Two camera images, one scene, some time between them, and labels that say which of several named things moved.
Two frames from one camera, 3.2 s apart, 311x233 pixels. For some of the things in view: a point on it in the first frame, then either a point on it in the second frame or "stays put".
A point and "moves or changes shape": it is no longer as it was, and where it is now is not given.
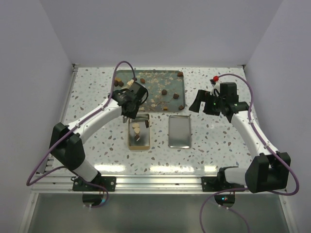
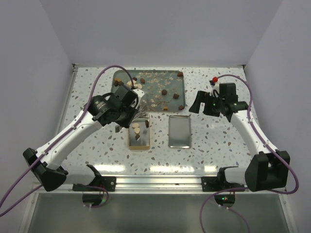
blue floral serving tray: (166, 89) stays put
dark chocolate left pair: (116, 83) stays put
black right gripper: (201, 96) stays put
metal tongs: (125, 119) moves or changes shape
